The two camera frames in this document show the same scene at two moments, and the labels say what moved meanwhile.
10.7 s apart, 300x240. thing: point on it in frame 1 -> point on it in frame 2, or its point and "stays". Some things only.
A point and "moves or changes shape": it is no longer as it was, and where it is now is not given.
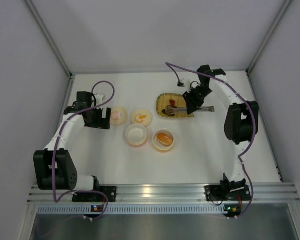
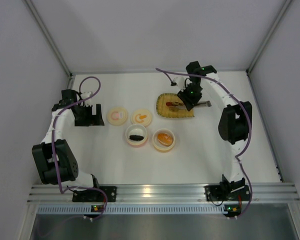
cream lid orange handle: x=141 y=116 stays
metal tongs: x=171 y=110 moves or changes shape
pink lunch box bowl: x=136 y=134 stays
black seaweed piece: x=169 y=112 -> x=136 y=137
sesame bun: x=165 y=139 stays
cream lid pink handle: x=118 y=116 stays
